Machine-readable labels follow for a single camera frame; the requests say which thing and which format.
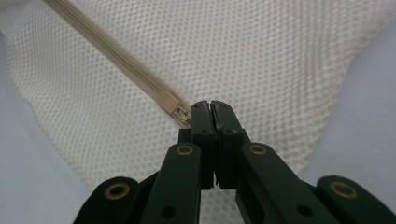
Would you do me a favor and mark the white mesh zippered cover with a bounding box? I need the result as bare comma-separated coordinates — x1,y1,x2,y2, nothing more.
0,0,396,224

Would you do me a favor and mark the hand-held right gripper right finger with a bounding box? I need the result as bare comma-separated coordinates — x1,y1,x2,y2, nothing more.
210,99,252,191

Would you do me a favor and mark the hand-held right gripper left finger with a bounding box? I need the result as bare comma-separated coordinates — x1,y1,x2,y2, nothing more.
178,100,218,191

